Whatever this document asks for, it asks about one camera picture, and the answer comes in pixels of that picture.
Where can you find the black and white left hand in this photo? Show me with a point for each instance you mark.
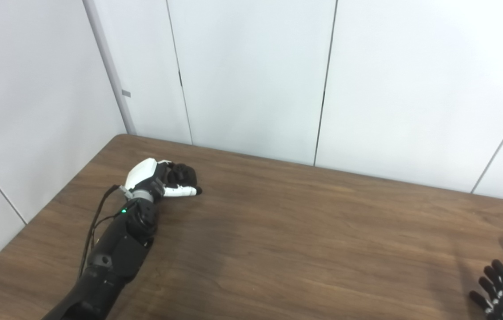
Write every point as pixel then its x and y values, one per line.
pixel 145 171

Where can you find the grey wall corner post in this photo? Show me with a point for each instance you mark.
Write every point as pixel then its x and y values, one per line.
pixel 109 66

